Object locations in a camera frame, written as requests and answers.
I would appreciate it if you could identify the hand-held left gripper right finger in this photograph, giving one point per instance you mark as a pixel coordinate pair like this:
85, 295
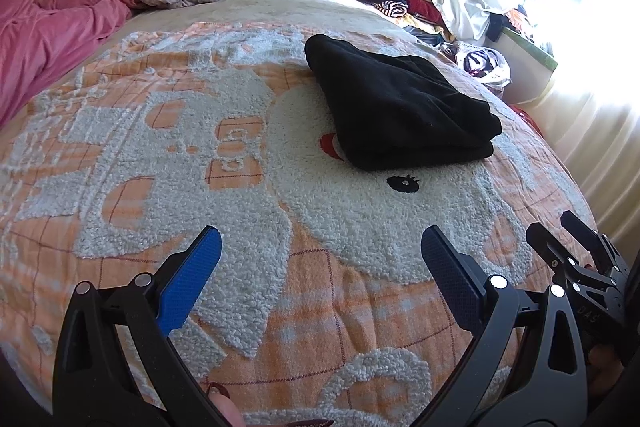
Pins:
452, 277

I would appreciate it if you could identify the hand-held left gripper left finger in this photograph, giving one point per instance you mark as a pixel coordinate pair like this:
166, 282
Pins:
192, 277

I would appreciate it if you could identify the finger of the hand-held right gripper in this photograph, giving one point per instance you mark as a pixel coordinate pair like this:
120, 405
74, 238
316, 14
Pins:
547, 249
592, 242

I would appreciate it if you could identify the black sweater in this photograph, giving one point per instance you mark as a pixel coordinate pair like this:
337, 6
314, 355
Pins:
400, 117

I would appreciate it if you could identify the white plastic bag of clothes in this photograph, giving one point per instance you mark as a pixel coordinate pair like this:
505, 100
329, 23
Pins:
482, 62

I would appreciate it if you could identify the person's right hand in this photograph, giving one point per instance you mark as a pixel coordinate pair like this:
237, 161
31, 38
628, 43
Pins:
605, 369

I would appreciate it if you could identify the person's left hand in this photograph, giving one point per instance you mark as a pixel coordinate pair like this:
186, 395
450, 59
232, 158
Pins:
227, 409

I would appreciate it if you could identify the orange patterned blanket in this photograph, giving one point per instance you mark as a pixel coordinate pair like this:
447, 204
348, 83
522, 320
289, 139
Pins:
150, 187

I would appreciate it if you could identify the red plastic bag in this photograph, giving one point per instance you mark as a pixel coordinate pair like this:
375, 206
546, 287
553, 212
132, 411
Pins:
525, 114

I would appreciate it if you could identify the green box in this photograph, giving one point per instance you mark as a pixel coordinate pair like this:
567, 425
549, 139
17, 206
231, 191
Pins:
537, 52

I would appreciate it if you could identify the dark navy cloth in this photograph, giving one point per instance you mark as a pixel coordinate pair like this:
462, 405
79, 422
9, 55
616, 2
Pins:
495, 27

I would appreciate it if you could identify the beige fleece bed sheet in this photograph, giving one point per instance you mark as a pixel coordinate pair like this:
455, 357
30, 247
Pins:
280, 12

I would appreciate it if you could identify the pink duvet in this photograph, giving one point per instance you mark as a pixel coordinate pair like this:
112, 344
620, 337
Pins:
50, 32

